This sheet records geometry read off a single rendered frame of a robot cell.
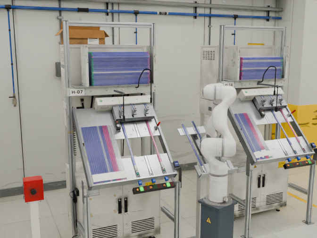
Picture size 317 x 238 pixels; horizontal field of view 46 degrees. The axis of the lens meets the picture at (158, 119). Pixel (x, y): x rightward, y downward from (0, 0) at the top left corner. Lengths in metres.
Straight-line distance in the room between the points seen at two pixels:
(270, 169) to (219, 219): 1.56
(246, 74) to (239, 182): 1.05
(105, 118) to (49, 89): 1.55
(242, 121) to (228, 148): 1.22
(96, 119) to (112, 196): 0.65
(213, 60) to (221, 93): 1.29
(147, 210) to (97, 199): 0.47
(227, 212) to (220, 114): 0.64
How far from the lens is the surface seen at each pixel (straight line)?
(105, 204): 3.20
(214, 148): 2.39
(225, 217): 2.54
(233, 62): 3.72
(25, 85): 4.51
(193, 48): 5.14
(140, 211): 3.34
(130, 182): 2.86
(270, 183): 4.01
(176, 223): 3.16
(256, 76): 3.82
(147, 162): 2.97
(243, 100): 3.79
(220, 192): 2.48
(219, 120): 2.46
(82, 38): 3.41
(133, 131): 3.10
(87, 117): 3.10
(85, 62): 3.04
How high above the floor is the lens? 1.69
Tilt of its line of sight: 11 degrees down
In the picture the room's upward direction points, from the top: straight up
